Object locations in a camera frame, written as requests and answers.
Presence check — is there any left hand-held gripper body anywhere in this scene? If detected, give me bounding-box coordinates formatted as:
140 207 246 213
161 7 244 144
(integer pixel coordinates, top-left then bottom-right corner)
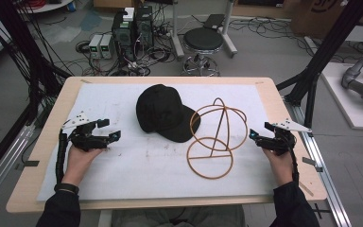
61 111 112 152

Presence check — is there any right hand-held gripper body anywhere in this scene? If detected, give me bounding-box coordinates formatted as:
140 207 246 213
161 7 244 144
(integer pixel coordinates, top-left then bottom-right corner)
255 117 313 156

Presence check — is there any tan wire hat stand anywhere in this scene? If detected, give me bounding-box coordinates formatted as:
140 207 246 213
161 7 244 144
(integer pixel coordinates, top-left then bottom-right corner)
185 96 250 181

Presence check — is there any black baseball cap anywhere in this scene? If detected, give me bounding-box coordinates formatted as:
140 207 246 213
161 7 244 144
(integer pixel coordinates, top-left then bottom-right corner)
135 83 202 144

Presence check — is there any person's left hand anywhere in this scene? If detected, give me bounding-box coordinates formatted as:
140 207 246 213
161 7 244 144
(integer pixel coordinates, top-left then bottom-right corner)
61 145 106 187

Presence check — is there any person's right hand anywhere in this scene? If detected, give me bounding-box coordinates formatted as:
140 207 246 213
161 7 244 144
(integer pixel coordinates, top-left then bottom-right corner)
262 148 295 188

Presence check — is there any white table mat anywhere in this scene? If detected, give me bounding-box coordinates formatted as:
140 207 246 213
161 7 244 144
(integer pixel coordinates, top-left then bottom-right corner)
36 82 280 202

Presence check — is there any black wristband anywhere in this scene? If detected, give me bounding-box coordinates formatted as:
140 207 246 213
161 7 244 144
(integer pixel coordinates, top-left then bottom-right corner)
53 183 80 195

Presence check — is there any white base board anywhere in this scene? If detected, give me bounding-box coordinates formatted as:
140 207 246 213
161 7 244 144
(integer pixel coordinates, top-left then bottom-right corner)
320 61 363 131

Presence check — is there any grey power supply unit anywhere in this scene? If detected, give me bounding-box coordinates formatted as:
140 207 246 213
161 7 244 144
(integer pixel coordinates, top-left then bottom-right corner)
99 33 114 61
88 33 104 60

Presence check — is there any black computer tower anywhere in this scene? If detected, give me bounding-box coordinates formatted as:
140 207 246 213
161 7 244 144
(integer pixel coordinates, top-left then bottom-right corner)
111 10 137 62

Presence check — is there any grey-fronted computer tower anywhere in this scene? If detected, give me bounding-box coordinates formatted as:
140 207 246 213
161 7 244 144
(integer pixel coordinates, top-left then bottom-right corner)
134 6 155 49

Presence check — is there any person's lap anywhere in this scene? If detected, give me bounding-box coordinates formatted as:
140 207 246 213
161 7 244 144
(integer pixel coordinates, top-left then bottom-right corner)
111 204 248 227

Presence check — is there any black round stool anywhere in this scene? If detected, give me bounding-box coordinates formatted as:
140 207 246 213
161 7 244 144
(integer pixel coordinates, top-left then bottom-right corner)
181 26 225 78

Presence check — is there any small white box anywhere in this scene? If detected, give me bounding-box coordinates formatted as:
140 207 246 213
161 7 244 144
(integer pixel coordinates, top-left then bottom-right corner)
122 7 136 23

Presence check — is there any dark laptop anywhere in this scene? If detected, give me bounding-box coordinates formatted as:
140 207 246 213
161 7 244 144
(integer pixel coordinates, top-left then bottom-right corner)
202 13 227 31

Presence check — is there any cardboard box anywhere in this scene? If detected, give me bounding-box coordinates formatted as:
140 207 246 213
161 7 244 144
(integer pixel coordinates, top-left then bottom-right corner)
290 0 363 40

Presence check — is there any white round table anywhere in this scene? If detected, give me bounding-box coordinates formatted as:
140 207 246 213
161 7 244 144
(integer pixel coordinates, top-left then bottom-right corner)
18 0 74 14

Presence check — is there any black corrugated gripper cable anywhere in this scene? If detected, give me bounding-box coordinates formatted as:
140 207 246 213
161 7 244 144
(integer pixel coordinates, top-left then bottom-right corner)
55 130 69 185

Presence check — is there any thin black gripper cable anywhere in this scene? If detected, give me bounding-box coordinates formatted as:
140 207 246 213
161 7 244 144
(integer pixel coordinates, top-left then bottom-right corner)
287 146 301 187

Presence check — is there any aluminium rail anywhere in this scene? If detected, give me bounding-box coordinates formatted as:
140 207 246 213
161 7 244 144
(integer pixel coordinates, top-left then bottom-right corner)
284 96 354 227
0 123 36 211

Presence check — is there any tangle of floor cables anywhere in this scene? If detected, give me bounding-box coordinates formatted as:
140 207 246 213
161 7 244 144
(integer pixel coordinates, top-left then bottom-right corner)
75 6 183 78

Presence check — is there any black metal frame post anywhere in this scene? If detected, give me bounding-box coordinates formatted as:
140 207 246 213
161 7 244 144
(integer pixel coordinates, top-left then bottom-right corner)
0 0 74 187
276 0 363 130

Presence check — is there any white metal stand frame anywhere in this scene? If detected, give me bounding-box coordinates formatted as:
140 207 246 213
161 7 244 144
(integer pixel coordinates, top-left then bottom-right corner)
169 0 239 61

